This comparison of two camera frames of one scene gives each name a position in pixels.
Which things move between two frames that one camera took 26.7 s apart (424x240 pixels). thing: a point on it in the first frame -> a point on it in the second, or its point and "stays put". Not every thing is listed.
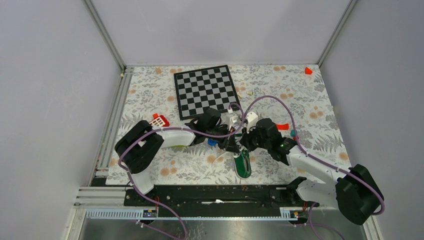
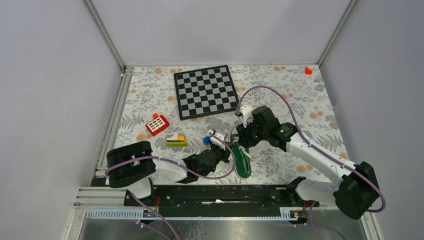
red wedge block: (307, 71) stays put
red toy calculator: (159, 121) stays put
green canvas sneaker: (242, 161) stays put
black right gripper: (245, 140) -> (243, 135)
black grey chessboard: (199, 90) stays put
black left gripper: (229, 144) -> (226, 153)
